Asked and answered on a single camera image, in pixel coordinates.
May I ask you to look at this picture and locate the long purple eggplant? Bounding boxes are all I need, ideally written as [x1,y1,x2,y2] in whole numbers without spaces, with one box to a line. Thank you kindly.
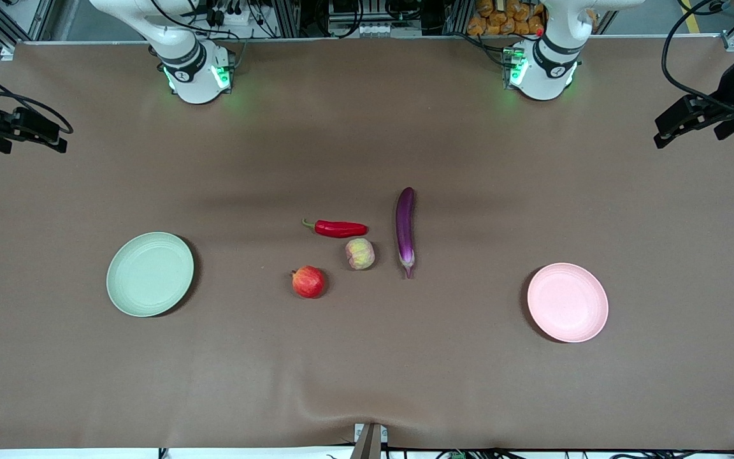
[396,187,416,279]

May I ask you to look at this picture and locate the red apple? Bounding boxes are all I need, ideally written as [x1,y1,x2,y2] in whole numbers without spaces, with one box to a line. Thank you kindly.
[291,265,326,299]

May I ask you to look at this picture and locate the red chili pepper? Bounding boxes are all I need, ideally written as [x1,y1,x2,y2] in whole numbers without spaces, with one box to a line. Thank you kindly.
[302,218,369,239]

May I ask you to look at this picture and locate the yellow pink peach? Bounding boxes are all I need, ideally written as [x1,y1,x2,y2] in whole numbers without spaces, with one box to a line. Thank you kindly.
[345,238,375,270]

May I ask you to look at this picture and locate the pale green round plate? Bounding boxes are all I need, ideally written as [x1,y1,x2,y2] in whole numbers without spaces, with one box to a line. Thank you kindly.
[106,231,195,318]

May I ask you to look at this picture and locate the orange snack bags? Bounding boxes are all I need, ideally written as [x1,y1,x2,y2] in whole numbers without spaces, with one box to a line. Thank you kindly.
[467,0,546,36]

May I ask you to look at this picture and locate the pink round plate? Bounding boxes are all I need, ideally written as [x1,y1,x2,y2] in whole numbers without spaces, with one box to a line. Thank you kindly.
[527,263,609,344]

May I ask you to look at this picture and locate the brown table cloth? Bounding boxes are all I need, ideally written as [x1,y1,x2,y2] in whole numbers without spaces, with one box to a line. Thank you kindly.
[0,35,734,450]

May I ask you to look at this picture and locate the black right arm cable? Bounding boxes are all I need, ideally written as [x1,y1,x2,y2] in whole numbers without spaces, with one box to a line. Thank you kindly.
[0,61,75,136]

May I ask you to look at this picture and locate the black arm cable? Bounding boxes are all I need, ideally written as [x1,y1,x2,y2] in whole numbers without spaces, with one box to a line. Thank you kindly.
[661,0,734,115]
[0,61,75,136]

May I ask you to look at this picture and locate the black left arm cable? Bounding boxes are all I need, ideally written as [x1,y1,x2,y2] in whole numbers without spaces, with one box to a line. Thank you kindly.
[661,0,734,115]

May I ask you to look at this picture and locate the grey metal camera bracket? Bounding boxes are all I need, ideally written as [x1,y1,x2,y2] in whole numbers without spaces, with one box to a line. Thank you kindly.
[351,423,388,459]

